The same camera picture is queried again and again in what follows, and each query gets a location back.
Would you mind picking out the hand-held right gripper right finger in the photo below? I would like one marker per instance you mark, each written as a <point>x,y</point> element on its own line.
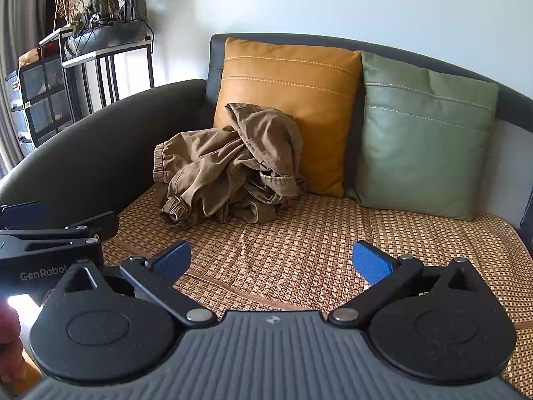
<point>370,262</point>

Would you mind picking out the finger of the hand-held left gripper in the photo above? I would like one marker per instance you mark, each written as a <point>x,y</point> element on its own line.
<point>95,223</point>
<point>25,213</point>

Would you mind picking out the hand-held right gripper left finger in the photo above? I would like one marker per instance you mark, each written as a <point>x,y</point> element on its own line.
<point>175,258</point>

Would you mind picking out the brown jacket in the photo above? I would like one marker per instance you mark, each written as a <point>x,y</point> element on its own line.
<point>233,162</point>

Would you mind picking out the person's left hand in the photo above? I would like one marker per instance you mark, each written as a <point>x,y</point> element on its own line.
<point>8,329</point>

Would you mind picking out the woven rattan sofa mat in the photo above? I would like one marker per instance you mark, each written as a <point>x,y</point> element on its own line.
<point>291,250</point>

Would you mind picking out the dark grey sofa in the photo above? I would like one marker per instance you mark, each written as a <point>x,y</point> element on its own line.
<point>83,141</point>

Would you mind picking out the plastic drawer storage unit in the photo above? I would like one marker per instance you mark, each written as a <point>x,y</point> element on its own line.
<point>37,100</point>

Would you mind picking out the green leather cushion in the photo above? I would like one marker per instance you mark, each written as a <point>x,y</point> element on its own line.
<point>424,141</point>

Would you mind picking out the cardboard box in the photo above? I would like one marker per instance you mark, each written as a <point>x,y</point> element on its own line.
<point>29,56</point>

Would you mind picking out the orange leather cushion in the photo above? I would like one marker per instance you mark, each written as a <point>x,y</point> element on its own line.
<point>291,91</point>

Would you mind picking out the rockery bonsai planter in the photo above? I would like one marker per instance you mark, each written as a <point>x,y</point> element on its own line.
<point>108,29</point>

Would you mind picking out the white-top black-frame side table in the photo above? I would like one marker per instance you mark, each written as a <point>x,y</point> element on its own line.
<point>106,50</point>

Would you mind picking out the tall black-frame side table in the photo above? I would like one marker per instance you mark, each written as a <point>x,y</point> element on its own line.
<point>52,37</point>

